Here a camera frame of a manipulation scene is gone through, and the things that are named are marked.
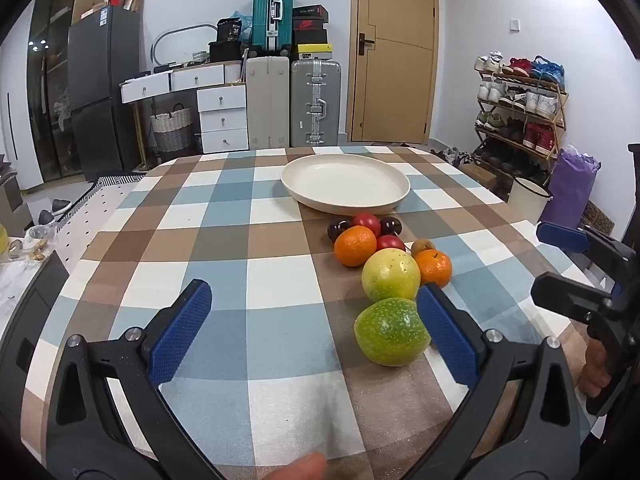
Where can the dark glass cabinet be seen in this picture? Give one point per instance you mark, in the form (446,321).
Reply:
(50,85)

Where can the red cherry tomato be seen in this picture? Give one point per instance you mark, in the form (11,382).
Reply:
(366,221)
(391,243)

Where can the pile of loose shoes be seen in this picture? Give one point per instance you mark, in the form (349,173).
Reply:
(450,155)

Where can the yellow passion fruit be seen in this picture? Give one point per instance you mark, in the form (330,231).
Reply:
(391,275)

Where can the person's left hand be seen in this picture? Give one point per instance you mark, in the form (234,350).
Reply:
(300,467)

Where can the brown longan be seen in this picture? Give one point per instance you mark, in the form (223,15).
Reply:
(422,246)

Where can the white drawer cabinet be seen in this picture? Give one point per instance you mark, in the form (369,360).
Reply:
(222,120)

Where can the blue plastic bag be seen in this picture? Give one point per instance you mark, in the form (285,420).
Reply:
(242,22)

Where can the wooden door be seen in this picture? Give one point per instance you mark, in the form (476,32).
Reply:
(395,60)

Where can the cream round plate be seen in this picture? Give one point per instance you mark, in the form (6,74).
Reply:
(345,180)

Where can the dark purple cherry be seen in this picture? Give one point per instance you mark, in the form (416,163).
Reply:
(390,224)
(337,230)

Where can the grey suitcase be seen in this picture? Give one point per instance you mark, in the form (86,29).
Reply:
(315,105)

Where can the large orange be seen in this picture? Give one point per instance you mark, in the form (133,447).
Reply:
(355,245)

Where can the stack of black shoe boxes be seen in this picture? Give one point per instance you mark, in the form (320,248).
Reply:
(310,25)

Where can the purple bag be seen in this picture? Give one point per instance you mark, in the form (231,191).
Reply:
(570,190)

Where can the green passion fruit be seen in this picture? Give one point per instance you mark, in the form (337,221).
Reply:
(392,331)

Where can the woven basket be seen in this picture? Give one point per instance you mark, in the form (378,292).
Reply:
(171,130)

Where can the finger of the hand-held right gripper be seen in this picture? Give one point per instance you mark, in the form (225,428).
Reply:
(562,236)
(570,295)

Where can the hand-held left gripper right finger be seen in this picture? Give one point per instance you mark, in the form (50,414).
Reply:
(447,335)

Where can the black storage box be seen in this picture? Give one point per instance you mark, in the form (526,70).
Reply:
(226,51)

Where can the shoe rack with shoes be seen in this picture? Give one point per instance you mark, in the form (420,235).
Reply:
(525,100)

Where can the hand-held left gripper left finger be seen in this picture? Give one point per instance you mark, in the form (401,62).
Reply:
(180,335)

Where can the dark grey fridge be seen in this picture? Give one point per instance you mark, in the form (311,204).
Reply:
(100,85)

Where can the oval mirror frame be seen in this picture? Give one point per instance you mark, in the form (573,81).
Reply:
(159,42)

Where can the patterned cardboard box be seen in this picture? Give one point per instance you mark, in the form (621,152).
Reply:
(597,217)

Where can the white dressing table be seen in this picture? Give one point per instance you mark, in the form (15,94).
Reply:
(170,82)

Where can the checked tablecloth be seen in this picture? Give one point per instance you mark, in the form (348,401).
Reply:
(225,260)

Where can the small orange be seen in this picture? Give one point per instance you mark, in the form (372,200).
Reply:
(435,267)

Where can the black white slipper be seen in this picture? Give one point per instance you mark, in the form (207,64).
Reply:
(45,217)
(62,206)

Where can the black bag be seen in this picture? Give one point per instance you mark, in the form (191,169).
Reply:
(230,30)

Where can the wooden shoe rack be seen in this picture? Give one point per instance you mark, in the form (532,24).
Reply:
(557,125)

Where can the teal suitcase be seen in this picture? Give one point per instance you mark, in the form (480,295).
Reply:
(270,15)

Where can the beige suitcase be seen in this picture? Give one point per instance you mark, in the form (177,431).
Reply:
(267,105)

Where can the person's right hand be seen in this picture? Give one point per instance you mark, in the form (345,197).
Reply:
(594,367)

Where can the striped mat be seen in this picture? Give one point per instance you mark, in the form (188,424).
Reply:
(117,179)

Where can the white bucket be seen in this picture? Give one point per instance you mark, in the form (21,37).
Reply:
(525,200)

